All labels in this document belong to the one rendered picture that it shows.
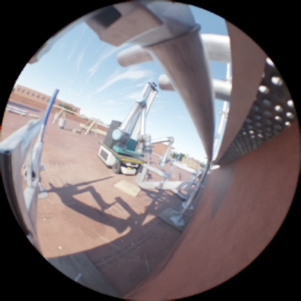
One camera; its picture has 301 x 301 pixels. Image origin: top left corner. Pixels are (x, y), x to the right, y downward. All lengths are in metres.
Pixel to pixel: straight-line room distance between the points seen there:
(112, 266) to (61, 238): 0.31
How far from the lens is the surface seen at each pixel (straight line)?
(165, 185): 1.11
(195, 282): 0.15
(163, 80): 0.29
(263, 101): 0.18
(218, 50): 0.18
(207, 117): 0.16
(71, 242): 0.73
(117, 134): 1.48
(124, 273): 0.69
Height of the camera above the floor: 0.64
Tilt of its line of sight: 3 degrees down
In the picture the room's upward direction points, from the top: 22 degrees clockwise
